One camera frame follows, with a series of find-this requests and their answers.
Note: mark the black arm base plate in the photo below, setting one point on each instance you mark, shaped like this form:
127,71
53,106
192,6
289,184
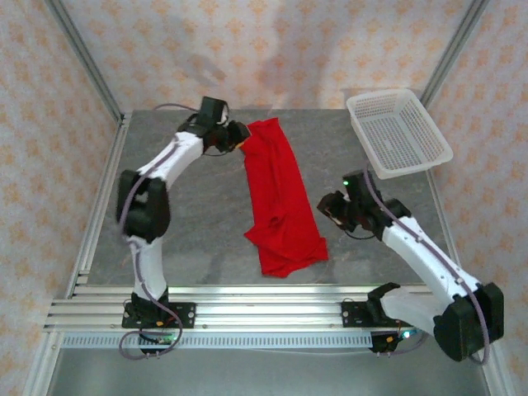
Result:
350,313
185,315

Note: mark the aluminium corner post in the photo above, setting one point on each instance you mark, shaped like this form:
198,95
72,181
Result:
84,55
450,53

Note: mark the grey metal lower shelf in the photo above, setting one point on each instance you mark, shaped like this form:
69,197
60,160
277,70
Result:
268,375

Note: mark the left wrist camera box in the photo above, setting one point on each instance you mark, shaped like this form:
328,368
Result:
223,116

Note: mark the wide aluminium mounting rail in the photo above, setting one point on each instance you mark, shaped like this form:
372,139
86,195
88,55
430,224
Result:
268,313

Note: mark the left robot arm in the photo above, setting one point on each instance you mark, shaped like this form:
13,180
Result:
144,206

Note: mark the red t-shirt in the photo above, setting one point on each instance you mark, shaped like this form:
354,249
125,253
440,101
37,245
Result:
280,185

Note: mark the small circuit board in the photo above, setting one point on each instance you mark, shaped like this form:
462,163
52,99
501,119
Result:
410,333
167,339

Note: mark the aluminium lower frame rail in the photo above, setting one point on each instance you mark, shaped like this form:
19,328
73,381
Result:
493,371
41,367

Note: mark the white plastic mesh basket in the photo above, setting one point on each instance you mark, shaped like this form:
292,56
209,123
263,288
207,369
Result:
396,136

